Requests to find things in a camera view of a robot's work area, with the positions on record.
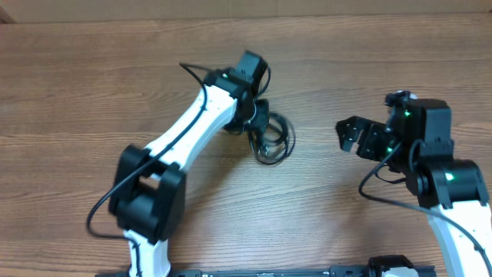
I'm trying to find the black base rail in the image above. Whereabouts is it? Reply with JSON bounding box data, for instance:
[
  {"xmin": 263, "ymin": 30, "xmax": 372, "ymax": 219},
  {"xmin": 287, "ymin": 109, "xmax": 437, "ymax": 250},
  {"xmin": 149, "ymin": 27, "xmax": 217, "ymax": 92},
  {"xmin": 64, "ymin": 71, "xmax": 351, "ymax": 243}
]
[{"xmin": 95, "ymin": 254, "xmax": 437, "ymax": 277}]

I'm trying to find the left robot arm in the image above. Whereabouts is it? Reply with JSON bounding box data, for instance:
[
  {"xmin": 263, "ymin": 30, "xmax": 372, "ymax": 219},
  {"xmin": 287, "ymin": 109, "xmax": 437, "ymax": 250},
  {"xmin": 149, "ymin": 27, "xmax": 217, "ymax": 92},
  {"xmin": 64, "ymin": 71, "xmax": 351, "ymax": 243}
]
[{"xmin": 108, "ymin": 51, "xmax": 269, "ymax": 276}]

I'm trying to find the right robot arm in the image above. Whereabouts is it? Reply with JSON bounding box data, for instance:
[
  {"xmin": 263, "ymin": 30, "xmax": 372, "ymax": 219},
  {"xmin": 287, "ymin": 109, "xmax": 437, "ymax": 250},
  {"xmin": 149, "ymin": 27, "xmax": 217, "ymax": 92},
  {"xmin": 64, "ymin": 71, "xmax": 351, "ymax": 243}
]
[{"xmin": 335, "ymin": 96, "xmax": 491, "ymax": 276}]

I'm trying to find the black usb cable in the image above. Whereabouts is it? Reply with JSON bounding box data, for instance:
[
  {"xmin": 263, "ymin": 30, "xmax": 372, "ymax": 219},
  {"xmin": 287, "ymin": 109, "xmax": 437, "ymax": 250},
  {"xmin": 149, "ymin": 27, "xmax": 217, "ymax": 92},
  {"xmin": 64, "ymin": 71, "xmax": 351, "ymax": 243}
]
[{"xmin": 245, "ymin": 112, "xmax": 297, "ymax": 166}]

